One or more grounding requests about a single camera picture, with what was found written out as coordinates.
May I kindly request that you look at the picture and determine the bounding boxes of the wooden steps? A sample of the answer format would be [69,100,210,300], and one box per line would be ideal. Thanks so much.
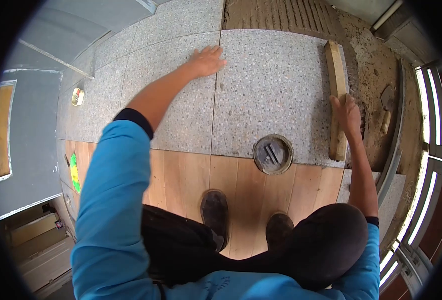
[3,210,76,294]

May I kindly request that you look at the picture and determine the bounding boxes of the white pipe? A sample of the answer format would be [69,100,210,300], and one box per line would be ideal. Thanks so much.
[370,0,404,31]

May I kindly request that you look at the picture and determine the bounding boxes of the person's legs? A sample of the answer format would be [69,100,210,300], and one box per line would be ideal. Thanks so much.
[141,189,369,292]

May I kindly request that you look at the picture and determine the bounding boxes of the person's body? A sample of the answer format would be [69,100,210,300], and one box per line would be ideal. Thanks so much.
[70,108,381,300]

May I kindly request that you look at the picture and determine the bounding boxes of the person's right hand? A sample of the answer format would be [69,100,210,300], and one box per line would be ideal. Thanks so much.
[329,94,362,138]

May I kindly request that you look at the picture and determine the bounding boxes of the long wooden bar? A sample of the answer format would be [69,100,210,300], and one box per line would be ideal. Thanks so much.
[324,40,349,162]

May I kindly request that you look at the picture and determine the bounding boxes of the person's right fingers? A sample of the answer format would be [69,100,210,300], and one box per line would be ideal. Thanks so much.
[343,94,361,117]

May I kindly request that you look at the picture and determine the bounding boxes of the grey speckled stone tile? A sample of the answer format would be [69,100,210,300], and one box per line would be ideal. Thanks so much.
[211,29,348,168]

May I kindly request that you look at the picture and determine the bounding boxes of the round metal floor drain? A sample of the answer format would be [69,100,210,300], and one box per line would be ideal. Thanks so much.
[253,134,294,176]

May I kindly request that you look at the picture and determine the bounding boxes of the trowel with wooden handle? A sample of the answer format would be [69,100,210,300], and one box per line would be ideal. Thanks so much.
[379,85,396,136]

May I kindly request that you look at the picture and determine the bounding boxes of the window frame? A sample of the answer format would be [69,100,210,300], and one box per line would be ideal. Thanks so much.
[378,62,442,295]

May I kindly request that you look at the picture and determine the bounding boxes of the long aluminium straightedge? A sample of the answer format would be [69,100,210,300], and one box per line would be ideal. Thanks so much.
[18,38,95,80]

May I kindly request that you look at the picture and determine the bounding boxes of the person's left hand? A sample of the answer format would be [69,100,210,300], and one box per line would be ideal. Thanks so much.
[186,45,228,78]

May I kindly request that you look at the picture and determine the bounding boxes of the grey metal rail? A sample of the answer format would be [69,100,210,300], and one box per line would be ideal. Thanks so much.
[376,59,406,205]

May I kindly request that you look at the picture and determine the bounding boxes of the small white and red tape measure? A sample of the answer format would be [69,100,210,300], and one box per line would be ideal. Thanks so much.
[71,87,85,107]

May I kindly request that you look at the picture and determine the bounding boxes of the person's left fingers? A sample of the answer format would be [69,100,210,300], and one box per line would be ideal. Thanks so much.
[191,45,223,61]

